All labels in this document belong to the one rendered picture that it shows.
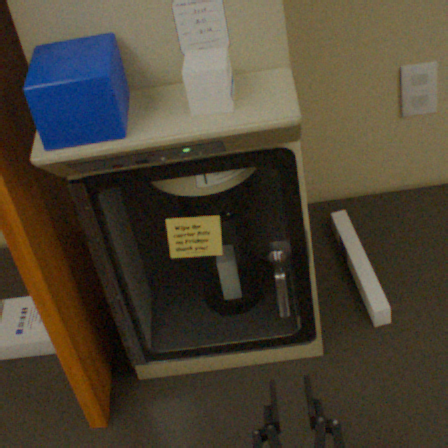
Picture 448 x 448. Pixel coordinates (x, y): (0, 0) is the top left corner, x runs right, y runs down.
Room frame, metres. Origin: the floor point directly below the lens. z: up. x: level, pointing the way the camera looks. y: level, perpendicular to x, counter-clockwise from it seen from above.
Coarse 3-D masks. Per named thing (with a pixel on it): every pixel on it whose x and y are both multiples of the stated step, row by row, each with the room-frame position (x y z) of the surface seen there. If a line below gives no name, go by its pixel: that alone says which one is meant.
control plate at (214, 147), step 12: (204, 144) 0.81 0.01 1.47; (216, 144) 0.81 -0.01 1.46; (120, 156) 0.81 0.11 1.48; (132, 156) 0.82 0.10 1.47; (144, 156) 0.83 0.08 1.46; (156, 156) 0.84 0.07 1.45; (168, 156) 0.84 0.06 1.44; (192, 156) 0.86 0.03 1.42; (72, 168) 0.84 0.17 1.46; (84, 168) 0.85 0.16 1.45; (108, 168) 0.87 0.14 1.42
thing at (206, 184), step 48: (96, 192) 0.90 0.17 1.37; (144, 192) 0.89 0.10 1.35; (192, 192) 0.89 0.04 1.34; (240, 192) 0.88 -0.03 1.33; (288, 192) 0.88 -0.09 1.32; (144, 240) 0.89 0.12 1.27; (240, 240) 0.88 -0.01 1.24; (288, 240) 0.88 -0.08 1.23; (144, 288) 0.90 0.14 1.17; (192, 288) 0.89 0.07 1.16; (240, 288) 0.88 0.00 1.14; (288, 288) 0.88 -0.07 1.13; (144, 336) 0.90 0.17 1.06; (192, 336) 0.89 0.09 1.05; (240, 336) 0.89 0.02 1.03; (288, 336) 0.88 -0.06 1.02
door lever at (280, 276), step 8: (272, 256) 0.88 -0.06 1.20; (280, 256) 0.87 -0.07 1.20; (280, 264) 0.86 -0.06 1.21; (280, 272) 0.84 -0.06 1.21; (280, 280) 0.83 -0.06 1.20; (280, 288) 0.83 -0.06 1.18; (280, 296) 0.83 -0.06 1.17; (280, 304) 0.83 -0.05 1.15; (288, 304) 0.83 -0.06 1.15; (280, 312) 0.83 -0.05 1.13; (288, 312) 0.83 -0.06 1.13
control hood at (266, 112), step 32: (160, 96) 0.87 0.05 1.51; (256, 96) 0.83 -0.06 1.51; (288, 96) 0.82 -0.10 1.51; (128, 128) 0.82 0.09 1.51; (160, 128) 0.80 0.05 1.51; (192, 128) 0.79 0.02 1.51; (224, 128) 0.78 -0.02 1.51; (256, 128) 0.78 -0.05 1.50; (288, 128) 0.79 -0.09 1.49; (32, 160) 0.80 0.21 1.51; (64, 160) 0.80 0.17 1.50
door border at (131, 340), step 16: (192, 160) 0.89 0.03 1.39; (80, 192) 0.90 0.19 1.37; (80, 208) 0.90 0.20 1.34; (96, 224) 0.90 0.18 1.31; (96, 240) 0.90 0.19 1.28; (96, 256) 0.90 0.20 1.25; (112, 272) 0.90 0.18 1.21; (112, 288) 0.90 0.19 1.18; (112, 304) 0.90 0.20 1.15; (128, 320) 0.90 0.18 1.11; (128, 336) 0.90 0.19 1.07; (128, 352) 0.90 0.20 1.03
